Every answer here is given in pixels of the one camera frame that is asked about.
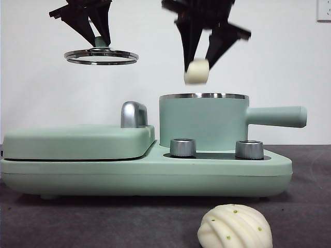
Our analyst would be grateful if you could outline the green breakfast machine base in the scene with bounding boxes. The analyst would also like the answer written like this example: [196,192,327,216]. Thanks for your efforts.
[0,148,293,202]

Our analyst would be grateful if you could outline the green pot with handle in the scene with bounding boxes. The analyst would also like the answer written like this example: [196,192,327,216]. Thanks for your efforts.
[159,92,308,153]

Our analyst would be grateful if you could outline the glass pot lid green knob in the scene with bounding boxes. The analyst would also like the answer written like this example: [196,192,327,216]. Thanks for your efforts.
[64,36,139,66]

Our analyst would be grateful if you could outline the silver control knob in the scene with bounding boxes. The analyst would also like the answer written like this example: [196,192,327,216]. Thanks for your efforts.
[234,141,264,160]
[169,138,197,158]

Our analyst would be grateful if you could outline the smooth white steamed bun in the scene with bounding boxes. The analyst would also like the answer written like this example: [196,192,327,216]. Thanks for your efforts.
[184,58,209,85]

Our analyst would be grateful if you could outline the white wall socket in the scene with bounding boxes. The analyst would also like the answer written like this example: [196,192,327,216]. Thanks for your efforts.
[317,0,331,23]

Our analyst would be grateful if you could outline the twisted white bun green flecks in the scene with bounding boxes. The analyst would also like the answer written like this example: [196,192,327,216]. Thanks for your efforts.
[197,203,274,248]

